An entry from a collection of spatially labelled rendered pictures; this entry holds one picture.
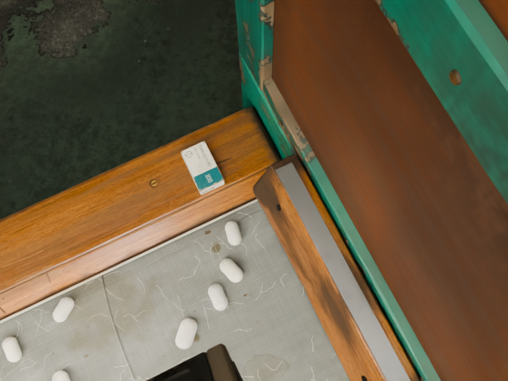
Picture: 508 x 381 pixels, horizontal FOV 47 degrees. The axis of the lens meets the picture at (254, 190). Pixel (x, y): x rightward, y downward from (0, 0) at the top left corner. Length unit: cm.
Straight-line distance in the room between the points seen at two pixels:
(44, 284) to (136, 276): 11
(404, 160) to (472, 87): 15
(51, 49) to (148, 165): 109
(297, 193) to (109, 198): 26
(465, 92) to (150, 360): 56
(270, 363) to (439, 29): 54
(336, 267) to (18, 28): 145
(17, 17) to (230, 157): 125
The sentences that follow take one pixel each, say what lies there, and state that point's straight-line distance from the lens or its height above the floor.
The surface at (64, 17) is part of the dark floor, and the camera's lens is 189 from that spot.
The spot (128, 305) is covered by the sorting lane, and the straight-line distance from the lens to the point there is 78.
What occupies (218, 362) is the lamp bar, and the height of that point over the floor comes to 108.
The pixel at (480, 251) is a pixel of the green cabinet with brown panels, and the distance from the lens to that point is 40.
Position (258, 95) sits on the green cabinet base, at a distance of 75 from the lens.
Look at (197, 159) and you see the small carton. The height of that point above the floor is 78.
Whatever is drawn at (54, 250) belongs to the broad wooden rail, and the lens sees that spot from 79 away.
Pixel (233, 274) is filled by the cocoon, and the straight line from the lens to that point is 75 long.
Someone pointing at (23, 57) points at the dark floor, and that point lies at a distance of 186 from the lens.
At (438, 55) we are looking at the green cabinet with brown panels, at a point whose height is 124.
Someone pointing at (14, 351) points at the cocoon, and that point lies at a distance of 80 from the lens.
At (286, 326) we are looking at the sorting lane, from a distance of 76.
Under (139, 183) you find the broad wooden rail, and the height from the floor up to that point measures 76.
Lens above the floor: 150
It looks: 73 degrees down
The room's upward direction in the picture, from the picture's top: 3 degrees counter-clockwise
